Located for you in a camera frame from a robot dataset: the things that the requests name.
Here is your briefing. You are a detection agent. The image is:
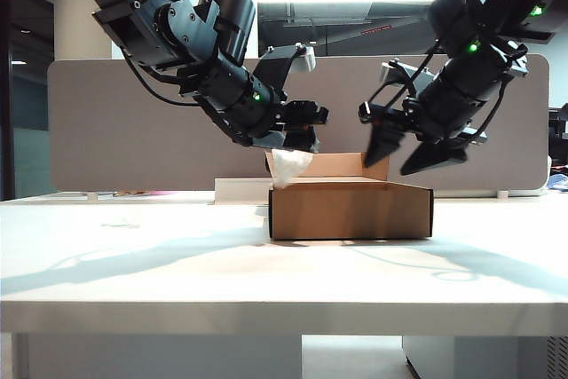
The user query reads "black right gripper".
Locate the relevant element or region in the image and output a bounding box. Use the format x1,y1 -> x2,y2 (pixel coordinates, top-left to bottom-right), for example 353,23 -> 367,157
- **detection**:
357,101 -> 488,177

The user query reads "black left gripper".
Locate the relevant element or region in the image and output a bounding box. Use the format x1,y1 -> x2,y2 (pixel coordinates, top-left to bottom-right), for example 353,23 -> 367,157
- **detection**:
248,99 -> 331,154

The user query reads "open brown cardboard box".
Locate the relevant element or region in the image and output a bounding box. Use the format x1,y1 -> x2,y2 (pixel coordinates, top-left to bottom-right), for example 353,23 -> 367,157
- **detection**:
264,151 -> 436,242

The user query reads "pink flat item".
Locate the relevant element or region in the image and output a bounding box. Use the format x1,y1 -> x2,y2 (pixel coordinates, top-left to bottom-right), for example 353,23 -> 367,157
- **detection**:
112,190 -> 179,199

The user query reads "grey-brown desk divider panel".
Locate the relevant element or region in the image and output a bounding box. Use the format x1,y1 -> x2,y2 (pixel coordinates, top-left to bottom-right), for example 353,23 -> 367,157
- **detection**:
46,53 -> 551,194

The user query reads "white cabinet under table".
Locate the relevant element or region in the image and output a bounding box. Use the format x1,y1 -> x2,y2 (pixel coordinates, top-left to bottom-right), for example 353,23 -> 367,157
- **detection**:
402,335 -> 568,379

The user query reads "white table leg panel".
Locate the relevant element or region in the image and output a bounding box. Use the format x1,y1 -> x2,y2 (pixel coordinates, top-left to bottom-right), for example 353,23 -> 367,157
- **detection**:
12,333 -> 304,379

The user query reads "desk cable tray lid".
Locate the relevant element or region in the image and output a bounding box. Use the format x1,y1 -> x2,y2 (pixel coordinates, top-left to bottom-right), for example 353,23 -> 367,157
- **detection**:
214,177 -> 273,206

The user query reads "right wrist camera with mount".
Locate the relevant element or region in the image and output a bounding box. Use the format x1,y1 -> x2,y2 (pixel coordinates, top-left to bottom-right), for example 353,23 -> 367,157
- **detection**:
379,58 -> 435,89

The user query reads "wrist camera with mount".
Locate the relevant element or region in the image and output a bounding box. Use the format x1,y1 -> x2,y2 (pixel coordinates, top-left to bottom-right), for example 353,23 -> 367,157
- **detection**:
253,42 -> 318,90
379,58 -> 435,89

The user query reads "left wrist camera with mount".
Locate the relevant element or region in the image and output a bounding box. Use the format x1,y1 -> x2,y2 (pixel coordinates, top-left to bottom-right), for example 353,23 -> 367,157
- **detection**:
253,42 -> 318,90

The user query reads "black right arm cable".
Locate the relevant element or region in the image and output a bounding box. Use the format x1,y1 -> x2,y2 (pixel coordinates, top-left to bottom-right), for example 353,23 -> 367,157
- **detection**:
469,73 -> 510,133

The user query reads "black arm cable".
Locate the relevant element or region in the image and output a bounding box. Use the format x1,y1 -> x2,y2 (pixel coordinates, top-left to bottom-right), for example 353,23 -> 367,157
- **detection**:
122,51 -> 203,108
469,73 -> 510,133

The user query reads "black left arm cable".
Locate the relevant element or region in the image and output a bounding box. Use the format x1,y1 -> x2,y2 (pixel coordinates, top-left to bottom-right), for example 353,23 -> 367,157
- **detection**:
122,51 -> 203,108

